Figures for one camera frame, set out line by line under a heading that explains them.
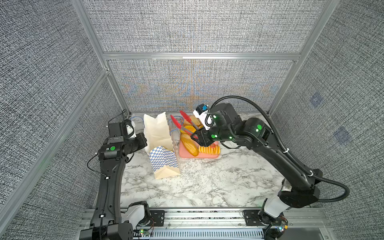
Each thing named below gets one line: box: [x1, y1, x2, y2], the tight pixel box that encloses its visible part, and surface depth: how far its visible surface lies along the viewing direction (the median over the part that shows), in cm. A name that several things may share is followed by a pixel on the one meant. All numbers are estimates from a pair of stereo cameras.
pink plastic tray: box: [179, 139, 220, 159], surface depth 97 cm
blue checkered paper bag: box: [143, 111, 181, 180], surface depth 83 cm
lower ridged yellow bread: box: [198, 145, 221, 155], surface depth 97 cm
